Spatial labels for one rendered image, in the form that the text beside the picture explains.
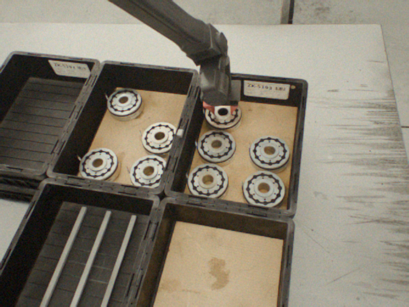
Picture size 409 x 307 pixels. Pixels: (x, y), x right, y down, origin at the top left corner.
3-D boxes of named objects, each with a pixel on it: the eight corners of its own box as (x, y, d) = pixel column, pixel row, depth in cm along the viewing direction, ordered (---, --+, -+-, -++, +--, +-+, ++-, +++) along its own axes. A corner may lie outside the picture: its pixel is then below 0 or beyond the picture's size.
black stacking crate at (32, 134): (30, 77, 128) (12, 52, 119) (112, 87, 122) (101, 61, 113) (-34, 181, 108) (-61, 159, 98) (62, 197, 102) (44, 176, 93)
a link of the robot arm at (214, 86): (221, 27, 83) (187, 38, 87) (216, 66, 77) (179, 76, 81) (241, 64, 92) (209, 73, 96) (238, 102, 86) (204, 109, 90)
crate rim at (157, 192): (104, 65, 114) (101, 59, 112) (201, 75, 109) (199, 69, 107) (47, 181, 94) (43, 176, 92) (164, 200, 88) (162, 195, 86)
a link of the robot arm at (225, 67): (230, 47, 89) (206, 47, 90) (228, 69, 86) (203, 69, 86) (231, 69, 95) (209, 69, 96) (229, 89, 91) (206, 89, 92)
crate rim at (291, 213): (201, 75, 109) (199, 69, 107) (307, 85, 103) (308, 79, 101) (164, 200, 88) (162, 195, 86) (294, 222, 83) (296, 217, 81)
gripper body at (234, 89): (240, 103, 97) (239, 84, 91) (200, 103, 98) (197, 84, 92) (241, 84, 100) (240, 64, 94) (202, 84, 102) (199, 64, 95)
